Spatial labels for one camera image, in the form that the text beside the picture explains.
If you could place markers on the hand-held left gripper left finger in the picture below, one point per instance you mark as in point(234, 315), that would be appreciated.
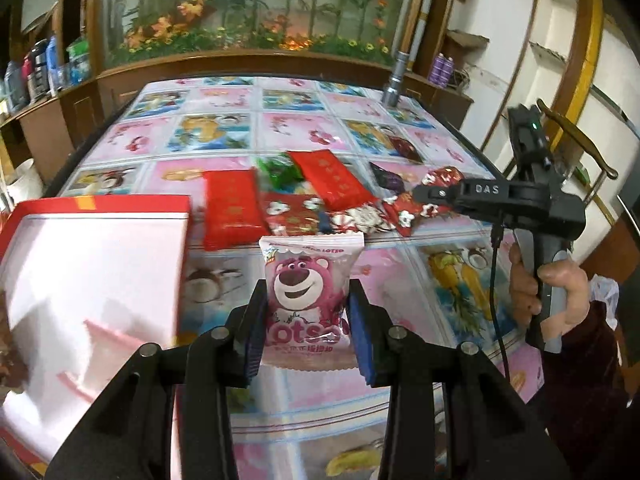
point(254, 332)

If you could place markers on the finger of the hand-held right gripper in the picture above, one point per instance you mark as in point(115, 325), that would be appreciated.
point(432, 194)

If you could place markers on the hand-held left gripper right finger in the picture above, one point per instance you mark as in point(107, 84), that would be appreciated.
point(362, 342)

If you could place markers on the red white floral candy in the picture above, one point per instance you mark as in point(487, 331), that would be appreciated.
point(402, 216)
point(357, 217)
point(442, 176)

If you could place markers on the pink bear snack packet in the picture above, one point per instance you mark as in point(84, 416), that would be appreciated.
point(300, 280)

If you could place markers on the red and white box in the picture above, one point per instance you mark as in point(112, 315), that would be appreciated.
point(90, 270)

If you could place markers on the person's right forearm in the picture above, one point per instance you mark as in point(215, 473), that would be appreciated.
point(595, 385)

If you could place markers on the person's right hand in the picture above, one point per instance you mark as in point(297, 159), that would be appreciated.
point(560, 285)

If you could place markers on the purple candy packet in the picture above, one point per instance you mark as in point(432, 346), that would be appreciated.
point(387, 177)

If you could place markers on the dark red candy packet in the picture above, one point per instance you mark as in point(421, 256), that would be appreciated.
point(405, 150)

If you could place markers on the silver flashlight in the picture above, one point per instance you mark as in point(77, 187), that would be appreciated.
point(396, 82)

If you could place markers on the purple can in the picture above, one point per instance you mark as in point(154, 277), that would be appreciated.
point(448, 71)
point(435, 70)

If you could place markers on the white plastic bag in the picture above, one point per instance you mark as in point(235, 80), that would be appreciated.
point(605, 292)

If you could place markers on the red floral snack packet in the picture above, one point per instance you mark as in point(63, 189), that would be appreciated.
point(295, 212)

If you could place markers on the printed tablecloth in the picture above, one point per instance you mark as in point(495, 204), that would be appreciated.
point(310, 125)

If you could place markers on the green candy packet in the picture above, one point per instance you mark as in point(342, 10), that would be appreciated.
point(280, 172)

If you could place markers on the flower mural panel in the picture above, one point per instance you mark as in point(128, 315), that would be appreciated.
point(250, 5)

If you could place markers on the white bucket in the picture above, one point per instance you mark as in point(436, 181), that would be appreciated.
point(25, 180)

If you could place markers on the row of bottles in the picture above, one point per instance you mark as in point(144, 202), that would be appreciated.
point(45, 67)

